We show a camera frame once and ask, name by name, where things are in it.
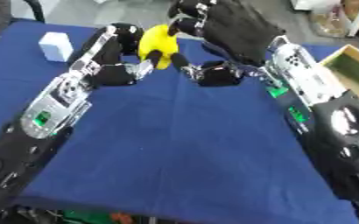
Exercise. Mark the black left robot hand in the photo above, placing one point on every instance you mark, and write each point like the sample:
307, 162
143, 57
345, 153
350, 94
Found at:
113, 74

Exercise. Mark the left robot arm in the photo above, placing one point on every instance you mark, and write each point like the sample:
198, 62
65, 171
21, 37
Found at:
32, 131

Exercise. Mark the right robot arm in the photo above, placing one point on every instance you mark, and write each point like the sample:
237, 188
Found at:
325, 116

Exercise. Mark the yellow toy fruit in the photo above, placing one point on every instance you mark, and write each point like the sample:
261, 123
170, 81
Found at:
158, 43

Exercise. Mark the tan cardboard box green inside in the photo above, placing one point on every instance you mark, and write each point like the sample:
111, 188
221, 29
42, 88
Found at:
353, 73

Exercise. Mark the white rectangular block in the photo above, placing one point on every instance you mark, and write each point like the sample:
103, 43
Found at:
56, 46

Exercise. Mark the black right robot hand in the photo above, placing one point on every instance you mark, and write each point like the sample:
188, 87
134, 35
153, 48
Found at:
238, 32

